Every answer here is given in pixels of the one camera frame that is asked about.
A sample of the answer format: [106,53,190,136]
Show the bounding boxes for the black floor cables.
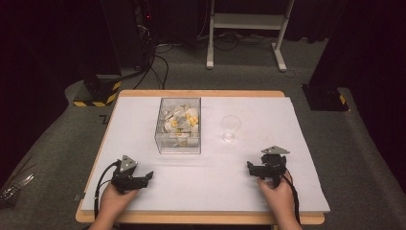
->
[133,44,170,91]

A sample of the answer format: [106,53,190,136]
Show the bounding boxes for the person's left hand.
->
[99,183,140,222]

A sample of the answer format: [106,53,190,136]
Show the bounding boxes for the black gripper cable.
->
[280,173,302,225]
[93,160,122,219]

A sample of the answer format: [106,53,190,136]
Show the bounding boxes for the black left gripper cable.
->
[93,160,122,219]

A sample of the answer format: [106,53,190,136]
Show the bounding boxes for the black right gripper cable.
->
[280,173,302,225]

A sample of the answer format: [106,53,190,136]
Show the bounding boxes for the shiny clear plastic packet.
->
[0,172,35,206]

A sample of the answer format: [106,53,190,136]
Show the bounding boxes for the dark equipment rack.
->
[133,0,161,52]

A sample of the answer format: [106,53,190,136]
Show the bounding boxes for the white table cover board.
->
[80,96,331,214]

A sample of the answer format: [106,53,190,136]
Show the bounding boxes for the white metal stand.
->
[205,0,296,73]

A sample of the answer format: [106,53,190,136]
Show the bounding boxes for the person's right hand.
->
[256,172,297,222]

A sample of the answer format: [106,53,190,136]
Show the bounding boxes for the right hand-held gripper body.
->
[255,146,291,189]

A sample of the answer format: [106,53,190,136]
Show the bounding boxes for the clear glass cup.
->
[220,115,241,144]

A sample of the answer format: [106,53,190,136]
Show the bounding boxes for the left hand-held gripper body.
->
[110,154,148,195]

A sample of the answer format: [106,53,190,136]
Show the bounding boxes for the tangled cables under stand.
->
[196,29,278,53]

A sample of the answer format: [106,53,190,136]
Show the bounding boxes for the black stand with striped base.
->
[301,0,350,112]
[73,0,123,108]

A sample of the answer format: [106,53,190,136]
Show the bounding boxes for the clear plastic box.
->
[154,97,203,155]

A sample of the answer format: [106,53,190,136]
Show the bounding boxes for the pile of tea bags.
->
[158,104,200,149]

